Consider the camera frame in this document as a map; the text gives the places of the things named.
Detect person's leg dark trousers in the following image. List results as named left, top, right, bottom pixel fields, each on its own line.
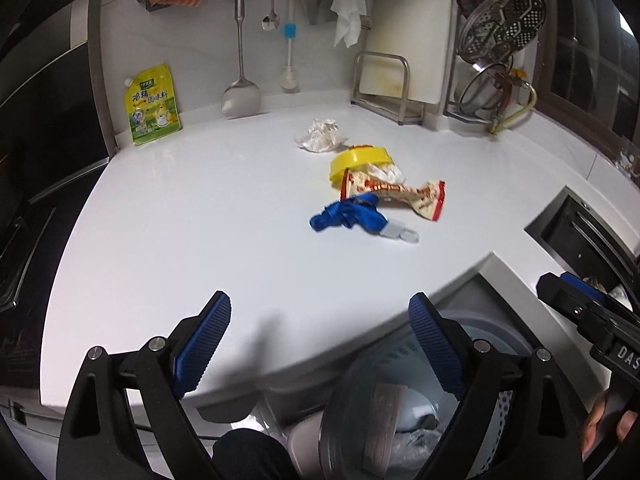
left=212, top=427, right=301, bottom=480

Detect dark kitchen sink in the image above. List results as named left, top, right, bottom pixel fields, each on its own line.
left=525, top=185, right=640, bottom=301

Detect yellow gas hose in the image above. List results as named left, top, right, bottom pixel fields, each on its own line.
left=490, top=77, right=538, bottom=135

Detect grey plastic clip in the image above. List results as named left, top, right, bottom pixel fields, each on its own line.
left=379, top=220, right=420, bottom=246

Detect white tissue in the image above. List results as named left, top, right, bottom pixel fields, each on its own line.
left=293, top=118, right=349, bottom=153
left=357, top=161, right=407, bottom=184

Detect yellow plastic lid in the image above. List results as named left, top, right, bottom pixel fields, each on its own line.
left=328, top=144, right=394, bottom=182

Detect glass pot lid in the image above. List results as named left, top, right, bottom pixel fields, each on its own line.
left=457, top=62, right=516, bottom=111

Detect person's right hand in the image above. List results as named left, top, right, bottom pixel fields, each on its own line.
left=581, top=390, right=640, bottom=457

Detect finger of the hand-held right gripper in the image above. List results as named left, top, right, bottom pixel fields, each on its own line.
left=560, top=272, right=640, bottom=331
left=536, top=272, right=608, bottom=346

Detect grey perforated wastebasket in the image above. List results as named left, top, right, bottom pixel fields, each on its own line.
left=320, top=310, right=536, bottom=480

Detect white cutting board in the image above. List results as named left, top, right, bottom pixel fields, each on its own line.
left=357, top=0, right=453, bottom=116

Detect white hanging cloth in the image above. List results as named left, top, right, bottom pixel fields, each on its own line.
left=330, top=0, right=370, bottom=49

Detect metal cutting board holder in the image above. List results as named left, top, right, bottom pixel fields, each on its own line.
left=350, top=51, right=426, bottom=125

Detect yellow seasoning pouch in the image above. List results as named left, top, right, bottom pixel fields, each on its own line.
left=123, top=63, right=183, bottom=147

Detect metal steamer plate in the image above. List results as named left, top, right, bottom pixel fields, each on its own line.
left=460, top=0, right=547, bottom=63

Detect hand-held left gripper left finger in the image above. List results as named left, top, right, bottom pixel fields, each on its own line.
left=56, top=290, right=232, bottom=480

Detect black gas stove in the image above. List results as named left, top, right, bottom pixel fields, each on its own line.
left=0, top=160, right=108, bottom=391

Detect metal dish rack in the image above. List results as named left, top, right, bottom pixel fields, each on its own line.
left=442, top=0, right=538, bottom=123

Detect red beige snack wrapper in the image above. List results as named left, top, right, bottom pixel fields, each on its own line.
left=340, top=167, right=447, bottom=222

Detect blue white bottle brush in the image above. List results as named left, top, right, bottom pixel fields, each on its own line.
left=280, top=0, right=301, bottom=92

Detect gas valve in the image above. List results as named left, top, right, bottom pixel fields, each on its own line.
left=495, top=70, right=526, bottom=92

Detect printed glass cup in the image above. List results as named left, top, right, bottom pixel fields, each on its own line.
left=617, top=140, right=640, bottom=176

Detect white bowl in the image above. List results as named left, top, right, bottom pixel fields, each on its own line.
left=582, top=275, right=633, bottom=311

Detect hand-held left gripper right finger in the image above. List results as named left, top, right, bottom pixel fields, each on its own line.
left=408, top=291, right=586, bottom=480

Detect white plastic bin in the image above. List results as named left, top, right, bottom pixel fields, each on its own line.
left=285, top=415, right=326, bottom=480

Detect dark window frame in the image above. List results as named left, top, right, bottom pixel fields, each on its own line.
left=537, top=0, right=640, bottom=161

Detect metal spatula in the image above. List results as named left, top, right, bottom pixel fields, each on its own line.
left=221, top=0, right=262, bottom=118

